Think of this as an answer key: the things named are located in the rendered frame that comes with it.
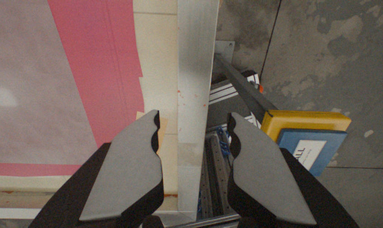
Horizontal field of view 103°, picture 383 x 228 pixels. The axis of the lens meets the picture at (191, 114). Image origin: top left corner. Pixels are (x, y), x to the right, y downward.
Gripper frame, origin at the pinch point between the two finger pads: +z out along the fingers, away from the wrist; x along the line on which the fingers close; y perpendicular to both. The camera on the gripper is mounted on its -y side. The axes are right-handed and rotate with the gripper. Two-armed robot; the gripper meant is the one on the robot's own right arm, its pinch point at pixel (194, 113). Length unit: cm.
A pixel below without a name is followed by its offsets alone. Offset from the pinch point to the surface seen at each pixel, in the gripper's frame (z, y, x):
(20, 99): 9.5, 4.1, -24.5
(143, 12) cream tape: 9.5, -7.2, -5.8
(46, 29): 9.5, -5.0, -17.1
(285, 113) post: 11.1, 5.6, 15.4
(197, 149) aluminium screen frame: 6.1, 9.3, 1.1
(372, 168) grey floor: 106, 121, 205
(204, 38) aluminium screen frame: 6.1, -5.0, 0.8
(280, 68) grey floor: 105, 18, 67
